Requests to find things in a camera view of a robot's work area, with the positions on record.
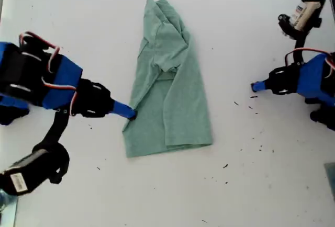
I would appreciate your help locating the black camera stalk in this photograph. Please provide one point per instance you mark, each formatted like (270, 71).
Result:
(299, 49)
(56, 130)

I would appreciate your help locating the green t shirt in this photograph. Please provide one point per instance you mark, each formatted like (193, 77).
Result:
(183, 93)

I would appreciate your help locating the shiny steel plate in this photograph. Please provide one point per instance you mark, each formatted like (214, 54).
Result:
(9, 211)

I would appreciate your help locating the black camera box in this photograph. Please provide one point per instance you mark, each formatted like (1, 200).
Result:
(28, 169)
(303, 15)

